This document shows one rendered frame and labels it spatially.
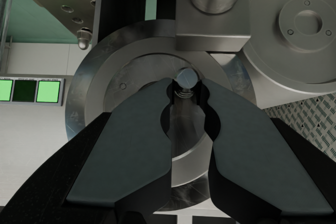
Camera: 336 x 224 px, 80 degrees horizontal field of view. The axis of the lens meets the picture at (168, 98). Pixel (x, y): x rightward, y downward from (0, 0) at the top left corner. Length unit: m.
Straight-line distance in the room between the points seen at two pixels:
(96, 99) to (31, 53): 3.54
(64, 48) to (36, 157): 2.95
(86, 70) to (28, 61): 3.51
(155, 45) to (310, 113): 0.21
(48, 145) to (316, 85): 0.53
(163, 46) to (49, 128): 0.45
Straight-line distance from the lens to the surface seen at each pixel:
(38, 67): 3.56
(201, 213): 0.53
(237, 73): 0.17
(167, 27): 0.17
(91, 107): 0.16
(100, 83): 0.17
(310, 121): 0.30
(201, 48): 0.16
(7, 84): 0.64
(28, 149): 0.60
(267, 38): 0.20
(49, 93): 0.57
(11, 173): 0.63
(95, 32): 0.20
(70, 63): 3.34
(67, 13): 0.51
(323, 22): 0.22
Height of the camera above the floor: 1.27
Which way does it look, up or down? 9 degrees down
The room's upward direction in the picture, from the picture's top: 178 degrees counter-clockwise
